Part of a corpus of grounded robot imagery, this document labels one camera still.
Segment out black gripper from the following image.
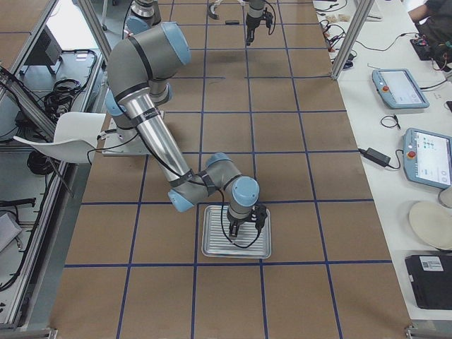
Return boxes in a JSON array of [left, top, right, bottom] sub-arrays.
[[227, 205, 267, 237], [246, 12, 274, 46]]

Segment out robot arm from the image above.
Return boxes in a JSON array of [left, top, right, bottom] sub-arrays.
[[123, 0, 275, 46], [107, 22, 268, 237]]

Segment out ribbed silver metal tray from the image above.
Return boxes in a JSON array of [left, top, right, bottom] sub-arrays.
[[201, 206, 273, 259]]

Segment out olive curved brake shoe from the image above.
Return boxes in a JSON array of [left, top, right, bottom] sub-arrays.
[[207, 1, 220, 20]]

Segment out brown grid table mat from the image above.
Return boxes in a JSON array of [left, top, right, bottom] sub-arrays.
[[50, 1, 410, 338]]

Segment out far teach pendant tablet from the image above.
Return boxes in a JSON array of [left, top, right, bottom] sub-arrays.
[[371, 69, 429, 109]]

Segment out teach pendant tablet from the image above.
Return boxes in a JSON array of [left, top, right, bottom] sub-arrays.
[[403, 128, 451, 189], [371, 69, 429, 109]]

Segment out black power adapter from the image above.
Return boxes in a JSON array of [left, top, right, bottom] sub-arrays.
[[366, 148, 391, 167]]

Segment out white plastic chair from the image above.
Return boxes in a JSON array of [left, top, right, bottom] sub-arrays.
[[13, 112, 106, 164]]

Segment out white round plate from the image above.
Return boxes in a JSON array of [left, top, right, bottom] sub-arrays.
[[409, 201, 451, 251]]

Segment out black laptop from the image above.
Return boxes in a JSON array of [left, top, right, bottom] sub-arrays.
[[405, 255, 451, 310]]

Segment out near teach pendant tablet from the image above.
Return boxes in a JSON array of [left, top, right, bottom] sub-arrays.
[[403, 128, 451, 189]]

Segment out aluminium frame post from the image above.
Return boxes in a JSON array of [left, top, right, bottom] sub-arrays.
[[331, 0, 374, 80]]

